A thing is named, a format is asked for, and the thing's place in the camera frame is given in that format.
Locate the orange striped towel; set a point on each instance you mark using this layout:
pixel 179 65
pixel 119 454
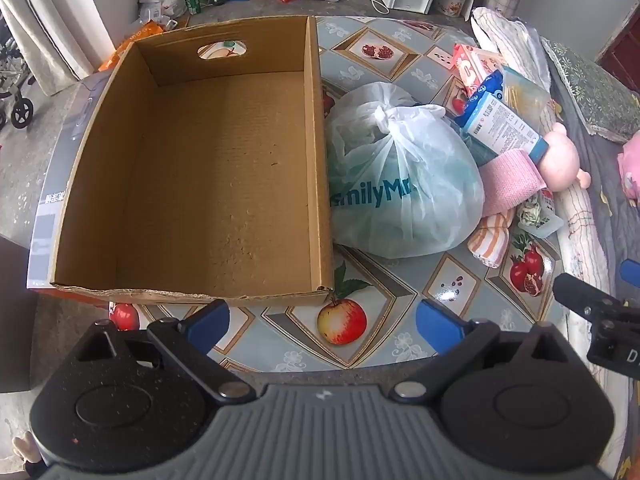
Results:
pixel 492 242

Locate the wheelchair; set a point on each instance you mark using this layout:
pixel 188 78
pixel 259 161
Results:
pixel 17 95

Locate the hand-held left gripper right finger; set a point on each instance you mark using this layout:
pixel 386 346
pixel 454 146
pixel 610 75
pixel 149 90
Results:
pixel 440 325

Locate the white printed plastic bag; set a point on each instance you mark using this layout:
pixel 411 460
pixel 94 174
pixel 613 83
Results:
pixel 400 180

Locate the pink blanket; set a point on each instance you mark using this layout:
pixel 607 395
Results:
pixel 631 160

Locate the fruit printed tablecloth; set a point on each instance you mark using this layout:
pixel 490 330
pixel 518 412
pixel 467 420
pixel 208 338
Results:
pixel 400 280

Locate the white labelled tissue pack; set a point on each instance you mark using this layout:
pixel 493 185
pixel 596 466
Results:
pixel 500 127

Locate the small clear tissue packet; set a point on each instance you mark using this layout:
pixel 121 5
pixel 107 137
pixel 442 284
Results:
pixel 540 220

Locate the pink wet wipes pack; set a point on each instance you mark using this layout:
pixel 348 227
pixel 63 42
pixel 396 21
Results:
pixel 472 67

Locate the brown wooden door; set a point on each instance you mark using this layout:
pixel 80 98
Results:
pixel 622 50

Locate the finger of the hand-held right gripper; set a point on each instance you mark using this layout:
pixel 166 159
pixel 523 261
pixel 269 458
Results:
pixel 631 272
pixel 585 300

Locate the pink knitted cloth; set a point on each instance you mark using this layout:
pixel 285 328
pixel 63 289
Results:
pixel 505 180

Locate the clear plastic bag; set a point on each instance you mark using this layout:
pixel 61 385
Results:
pixel 525 95

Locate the brown cardboard box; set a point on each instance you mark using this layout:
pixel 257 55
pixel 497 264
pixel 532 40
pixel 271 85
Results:
pixel 210 175

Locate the grey floral pillow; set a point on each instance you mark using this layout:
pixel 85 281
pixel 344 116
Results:
pixel 590 85

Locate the pink white plush toy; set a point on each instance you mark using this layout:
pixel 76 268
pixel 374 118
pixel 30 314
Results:
pixel 562 160

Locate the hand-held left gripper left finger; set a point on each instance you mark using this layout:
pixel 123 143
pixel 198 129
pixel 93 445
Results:
pixel 210 322

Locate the pile of white bags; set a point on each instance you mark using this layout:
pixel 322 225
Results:
pixel 162 2

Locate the orange plastic bag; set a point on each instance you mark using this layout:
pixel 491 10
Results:
pixel 142 32

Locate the grey bed sheet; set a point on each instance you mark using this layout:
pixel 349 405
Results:
pixel 610 240

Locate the white curtain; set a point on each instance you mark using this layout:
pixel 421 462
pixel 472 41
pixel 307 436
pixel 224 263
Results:
pixel 55 30

